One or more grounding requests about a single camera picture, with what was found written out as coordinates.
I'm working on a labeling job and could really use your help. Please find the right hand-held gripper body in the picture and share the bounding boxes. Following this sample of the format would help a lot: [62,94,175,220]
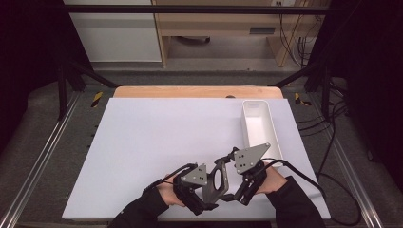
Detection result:
[233,142,272,206]

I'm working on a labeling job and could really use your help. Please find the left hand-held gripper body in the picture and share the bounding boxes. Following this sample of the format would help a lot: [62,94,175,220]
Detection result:
[172,162,209,217]

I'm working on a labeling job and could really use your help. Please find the white plastic storage bin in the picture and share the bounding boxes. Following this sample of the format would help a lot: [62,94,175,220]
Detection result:
[241,99,284,169]

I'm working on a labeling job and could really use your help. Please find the person's left hand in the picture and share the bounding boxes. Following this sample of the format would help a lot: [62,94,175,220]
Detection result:
[157,174,186,208]

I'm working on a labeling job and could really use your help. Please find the person's right hand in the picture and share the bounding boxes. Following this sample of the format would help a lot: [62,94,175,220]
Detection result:
[256,165,288,195]

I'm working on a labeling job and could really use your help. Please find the white table mat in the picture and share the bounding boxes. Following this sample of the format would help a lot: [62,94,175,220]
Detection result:
[62,97,331,221]

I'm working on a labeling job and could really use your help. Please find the wooden table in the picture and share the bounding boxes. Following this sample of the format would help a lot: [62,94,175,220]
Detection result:
[113,85,284,100]

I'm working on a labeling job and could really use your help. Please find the black yellow hazard tape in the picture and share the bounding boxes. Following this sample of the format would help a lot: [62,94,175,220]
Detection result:
[90,91,105,109]
[294,92,312,107]

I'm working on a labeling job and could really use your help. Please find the wooden desk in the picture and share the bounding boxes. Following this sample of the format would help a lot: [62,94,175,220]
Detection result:
[151,0,331,68]

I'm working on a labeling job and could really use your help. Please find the white cabinet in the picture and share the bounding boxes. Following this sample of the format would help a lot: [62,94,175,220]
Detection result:
[62,0,163,63]

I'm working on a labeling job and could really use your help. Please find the left hand-held gripper cable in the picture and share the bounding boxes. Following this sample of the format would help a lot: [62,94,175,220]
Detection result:
[142,162,200,195]

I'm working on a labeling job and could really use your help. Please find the hand-held gripper cable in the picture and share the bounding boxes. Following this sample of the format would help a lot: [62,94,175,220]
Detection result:
[142,162,200,195]
[260,157,363,228]

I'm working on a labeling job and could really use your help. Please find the right hand-held gripper cable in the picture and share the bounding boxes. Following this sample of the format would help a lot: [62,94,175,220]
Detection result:
[260,157,363,228]

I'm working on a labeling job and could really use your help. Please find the black floor cables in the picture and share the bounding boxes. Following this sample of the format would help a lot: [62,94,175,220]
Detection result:
[297,79,350,179]

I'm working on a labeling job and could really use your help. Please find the black frame leg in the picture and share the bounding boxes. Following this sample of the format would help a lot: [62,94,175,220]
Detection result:
[56,58,123,122]
[268,61,334,122]

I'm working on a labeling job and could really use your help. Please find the aluminium floor rail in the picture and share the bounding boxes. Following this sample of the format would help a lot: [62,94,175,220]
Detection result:
[306,92,385,228]
[0,91,81,228]

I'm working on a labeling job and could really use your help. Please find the bundle of hanging cables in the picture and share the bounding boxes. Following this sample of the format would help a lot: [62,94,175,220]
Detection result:
[278,13,321,68]

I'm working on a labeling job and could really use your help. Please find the black horizontal frame bar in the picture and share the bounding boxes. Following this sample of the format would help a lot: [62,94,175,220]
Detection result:
[62,4,331,15]

